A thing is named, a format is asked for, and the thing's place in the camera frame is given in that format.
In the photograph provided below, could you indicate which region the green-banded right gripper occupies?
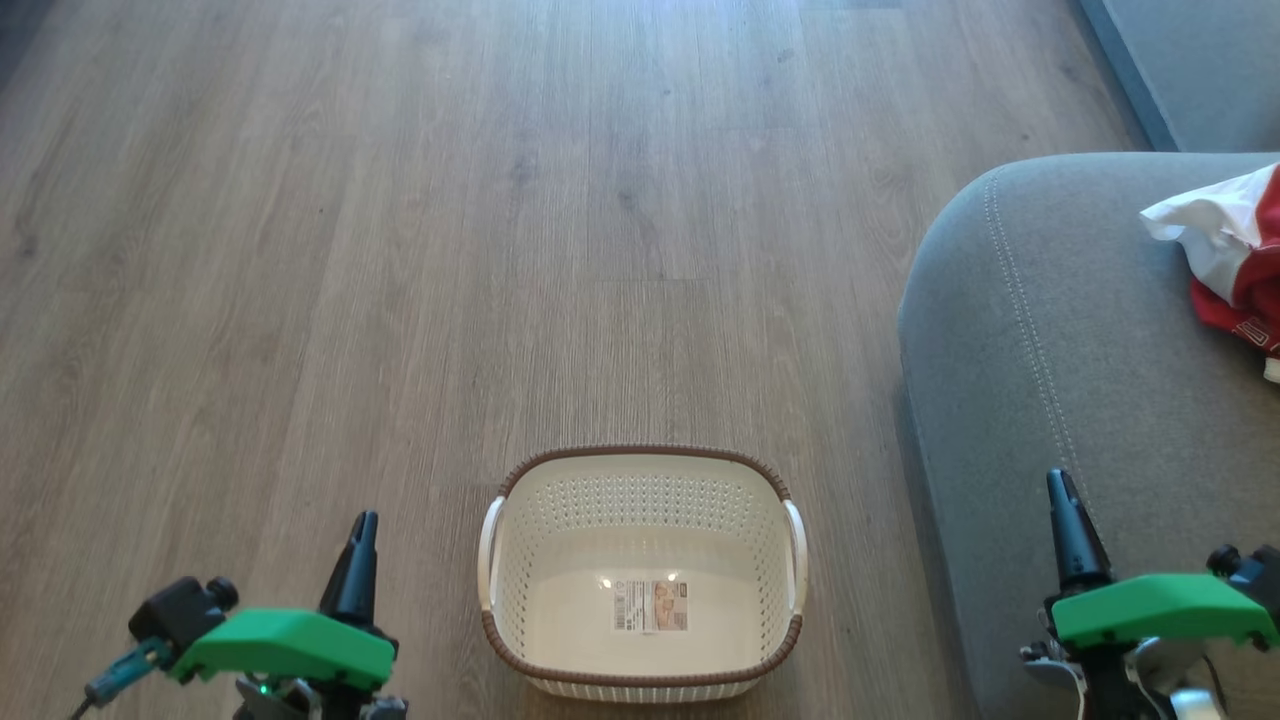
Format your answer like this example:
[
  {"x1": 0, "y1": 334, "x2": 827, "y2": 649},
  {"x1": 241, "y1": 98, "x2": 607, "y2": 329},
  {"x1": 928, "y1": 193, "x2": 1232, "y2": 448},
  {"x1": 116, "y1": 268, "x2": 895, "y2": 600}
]
[{"x1": 1020, "y1": 468, "x2": 1280, "y2": 720}]

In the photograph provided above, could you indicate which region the red and white garment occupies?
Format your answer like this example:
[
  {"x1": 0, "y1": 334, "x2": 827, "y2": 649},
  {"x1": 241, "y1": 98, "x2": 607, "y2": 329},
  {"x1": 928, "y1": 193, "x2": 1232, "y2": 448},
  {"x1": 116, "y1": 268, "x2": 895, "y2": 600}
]
[{"x1": 1139, "y1": 165, "x2": 1276, "y2": 307}]

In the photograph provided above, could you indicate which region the grey and yellow sofa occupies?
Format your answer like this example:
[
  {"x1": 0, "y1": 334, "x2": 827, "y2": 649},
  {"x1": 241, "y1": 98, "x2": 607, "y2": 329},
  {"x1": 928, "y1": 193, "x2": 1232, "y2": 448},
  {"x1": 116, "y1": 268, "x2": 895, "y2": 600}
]
[{"x1": 897, "y1": 0, "x2": 1280, "y2": 720}]

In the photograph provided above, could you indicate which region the white laundry basket brown rim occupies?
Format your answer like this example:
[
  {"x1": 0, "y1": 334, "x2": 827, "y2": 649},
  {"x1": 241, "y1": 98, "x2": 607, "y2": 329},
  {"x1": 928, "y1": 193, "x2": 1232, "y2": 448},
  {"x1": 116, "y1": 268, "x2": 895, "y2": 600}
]
[{"x1": 476, "y1": 444, "x2": 808, "y2": 704}]

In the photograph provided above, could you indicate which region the paper label sticker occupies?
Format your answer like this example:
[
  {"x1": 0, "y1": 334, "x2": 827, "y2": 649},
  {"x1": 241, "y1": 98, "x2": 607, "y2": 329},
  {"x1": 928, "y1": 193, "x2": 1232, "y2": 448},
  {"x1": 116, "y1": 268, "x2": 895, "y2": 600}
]
[{"x1": 612, "y1": 577, "x2": 690, "y2": 634}]

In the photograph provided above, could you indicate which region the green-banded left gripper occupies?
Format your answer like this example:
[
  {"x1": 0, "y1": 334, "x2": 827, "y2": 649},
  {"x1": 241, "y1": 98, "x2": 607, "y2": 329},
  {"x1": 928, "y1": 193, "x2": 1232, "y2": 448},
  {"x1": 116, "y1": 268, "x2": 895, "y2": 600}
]
[{"x1": 168, "y1": 511, "x2": 401, "y2": 720}]

